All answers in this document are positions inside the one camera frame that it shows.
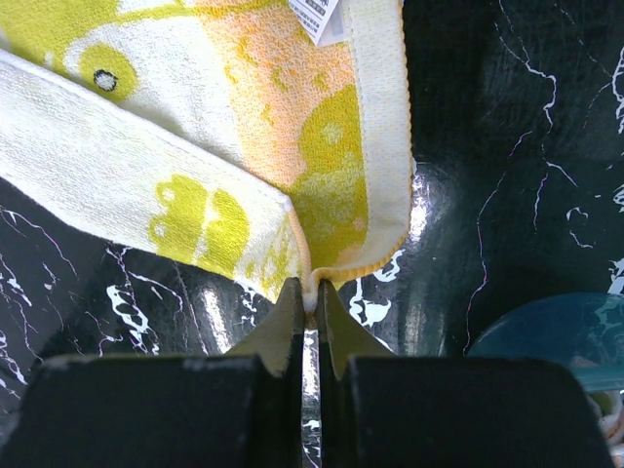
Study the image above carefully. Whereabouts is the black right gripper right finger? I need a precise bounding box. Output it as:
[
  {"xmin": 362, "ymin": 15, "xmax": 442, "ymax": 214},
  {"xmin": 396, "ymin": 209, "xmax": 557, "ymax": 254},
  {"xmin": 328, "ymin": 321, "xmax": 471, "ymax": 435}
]
[{"xmin": 316, "ymin": 281, "xmax": 612, "ymax": 467}]

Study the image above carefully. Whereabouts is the yellow patterned towel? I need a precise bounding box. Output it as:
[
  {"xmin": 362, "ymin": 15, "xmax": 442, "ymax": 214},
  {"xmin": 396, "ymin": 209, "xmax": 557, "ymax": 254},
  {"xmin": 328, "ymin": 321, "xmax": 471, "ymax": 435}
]
[{"xmin": 1, "ymin": 1, "xmax": 412, "ymax": 303}]

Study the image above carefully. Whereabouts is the blue translucent plastic tray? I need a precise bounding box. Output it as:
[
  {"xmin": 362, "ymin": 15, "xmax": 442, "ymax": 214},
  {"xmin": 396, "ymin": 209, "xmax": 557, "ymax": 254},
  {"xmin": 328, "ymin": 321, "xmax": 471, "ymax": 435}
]
[{"xmin": 467, "ymin": 292, "xmax": 623, "ymax": 393}]

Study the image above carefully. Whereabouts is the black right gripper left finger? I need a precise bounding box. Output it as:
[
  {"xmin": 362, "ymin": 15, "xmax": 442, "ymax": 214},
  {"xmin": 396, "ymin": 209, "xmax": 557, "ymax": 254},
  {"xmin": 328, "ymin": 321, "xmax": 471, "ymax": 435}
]
[{"xmin": 1, "ymin": 278, "xmax": 304, "ymax": 467}]

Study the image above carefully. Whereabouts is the orange polka dot towel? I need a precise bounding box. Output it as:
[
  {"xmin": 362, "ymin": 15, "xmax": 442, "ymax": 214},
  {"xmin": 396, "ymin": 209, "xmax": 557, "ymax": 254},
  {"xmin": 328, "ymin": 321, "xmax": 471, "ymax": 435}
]
[{"xmin": 590, "ymin": 390, "xmax": 623, "ymax": 445}]

